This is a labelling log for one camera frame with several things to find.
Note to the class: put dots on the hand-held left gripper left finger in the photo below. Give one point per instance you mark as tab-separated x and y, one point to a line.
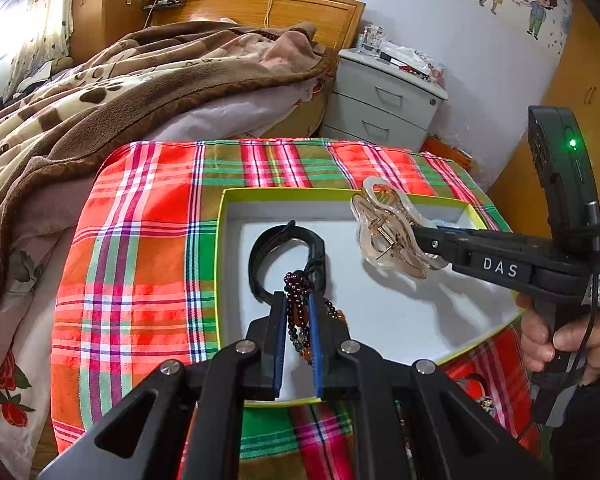
279	345

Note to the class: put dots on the person's right forearm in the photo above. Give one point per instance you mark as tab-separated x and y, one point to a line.
590	435

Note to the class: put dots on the black headband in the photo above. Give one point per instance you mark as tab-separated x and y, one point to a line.
280	231

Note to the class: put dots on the yellow-green cardboard tray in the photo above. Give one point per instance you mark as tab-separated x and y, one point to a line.
405	320

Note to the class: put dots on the person's right hand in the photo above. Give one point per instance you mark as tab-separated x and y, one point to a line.
595	345

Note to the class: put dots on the grey nightstand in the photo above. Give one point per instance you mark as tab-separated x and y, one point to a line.
380	105

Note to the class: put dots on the translucent hair claw clip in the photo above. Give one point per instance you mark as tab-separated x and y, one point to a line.
375	210

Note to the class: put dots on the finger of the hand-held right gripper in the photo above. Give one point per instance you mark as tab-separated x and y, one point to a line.
480	260
475	232

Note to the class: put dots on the wooden cabinet door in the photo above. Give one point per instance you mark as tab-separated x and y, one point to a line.
580	75

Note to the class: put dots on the tall wooden wardrobe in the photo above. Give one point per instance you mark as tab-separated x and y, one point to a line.
115	5

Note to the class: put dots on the plaid cloth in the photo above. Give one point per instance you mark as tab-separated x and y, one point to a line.
145	260

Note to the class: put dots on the wooden headboard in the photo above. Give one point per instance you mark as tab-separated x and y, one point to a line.
260	10

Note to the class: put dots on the orange box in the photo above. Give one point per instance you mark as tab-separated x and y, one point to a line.
447	152

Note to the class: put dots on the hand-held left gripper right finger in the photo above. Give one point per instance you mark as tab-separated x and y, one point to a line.
318	360

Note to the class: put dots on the brown paw print blanket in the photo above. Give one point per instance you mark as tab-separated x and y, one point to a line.
105	110

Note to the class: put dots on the clear glass bottle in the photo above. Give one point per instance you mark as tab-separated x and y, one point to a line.
372	42

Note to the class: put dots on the patterned curtain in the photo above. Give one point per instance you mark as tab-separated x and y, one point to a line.
45	20

